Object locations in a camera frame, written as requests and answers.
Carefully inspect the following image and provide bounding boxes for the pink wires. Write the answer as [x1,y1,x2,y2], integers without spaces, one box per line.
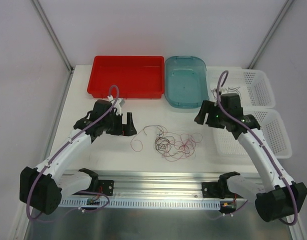
[130,124,203,162]

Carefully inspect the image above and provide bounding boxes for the white slotted cable duct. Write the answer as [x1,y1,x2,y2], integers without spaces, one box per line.
[58,197,221,211]

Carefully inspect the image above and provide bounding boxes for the right aluminium frame post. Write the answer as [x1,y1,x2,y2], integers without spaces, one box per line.
[247,0,296,69]

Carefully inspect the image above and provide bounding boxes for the purple wires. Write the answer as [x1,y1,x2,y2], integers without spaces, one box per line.
[209,85,242,101]

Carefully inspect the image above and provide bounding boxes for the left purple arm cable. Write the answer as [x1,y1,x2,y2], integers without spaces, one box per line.
[26,85,120,223]

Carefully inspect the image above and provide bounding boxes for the lower white perforated basket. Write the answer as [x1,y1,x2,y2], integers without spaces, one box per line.
[213,106,292,159]

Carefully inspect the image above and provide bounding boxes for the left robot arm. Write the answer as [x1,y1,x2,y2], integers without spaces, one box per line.
[19,96,137,215]

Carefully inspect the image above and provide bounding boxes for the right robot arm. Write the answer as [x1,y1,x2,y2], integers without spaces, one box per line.
[194,93,307,226]

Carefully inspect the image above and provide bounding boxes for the red plastic bin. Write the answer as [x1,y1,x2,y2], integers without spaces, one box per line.
[87,55,165,99]

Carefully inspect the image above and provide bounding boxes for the aluminium mounting rail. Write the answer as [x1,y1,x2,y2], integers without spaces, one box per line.
[24,171,294,202]

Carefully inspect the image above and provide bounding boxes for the teal translucent plastic bin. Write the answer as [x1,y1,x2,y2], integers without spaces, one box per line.
[164,56,209,109]

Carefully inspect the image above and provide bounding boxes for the left aluminium frame post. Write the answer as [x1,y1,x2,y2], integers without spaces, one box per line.
[30,0,74,73]

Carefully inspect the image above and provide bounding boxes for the upper white perforated basket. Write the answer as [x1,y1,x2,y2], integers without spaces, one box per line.
[219,68,276,108]

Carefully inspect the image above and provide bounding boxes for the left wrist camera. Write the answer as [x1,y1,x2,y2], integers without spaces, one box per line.
[107,95,125,115]

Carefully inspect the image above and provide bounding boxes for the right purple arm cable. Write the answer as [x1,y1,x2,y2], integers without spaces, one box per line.
[213,70,301,226]

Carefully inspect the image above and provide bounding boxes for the white perforated basket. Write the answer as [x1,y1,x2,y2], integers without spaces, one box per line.
[213,106,292,159]
[219,68,276,108]

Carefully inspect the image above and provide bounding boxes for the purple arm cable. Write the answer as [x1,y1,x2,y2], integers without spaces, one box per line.
[213,70,301,226]
[26,85,120,223]

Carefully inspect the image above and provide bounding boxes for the aluminium frame post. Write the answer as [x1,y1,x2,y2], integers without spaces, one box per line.
[247,0,296,69]
[30,0,74,73]

